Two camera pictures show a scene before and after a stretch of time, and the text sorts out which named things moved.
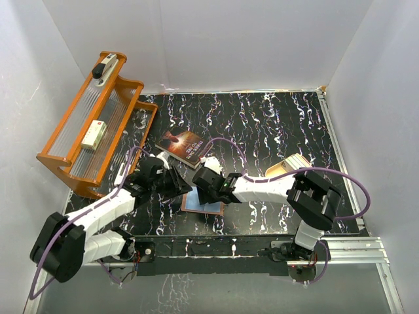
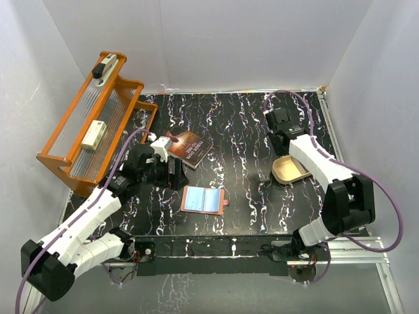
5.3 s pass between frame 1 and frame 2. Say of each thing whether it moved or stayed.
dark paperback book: stayed
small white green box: stayed
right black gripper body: moved
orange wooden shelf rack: stayed
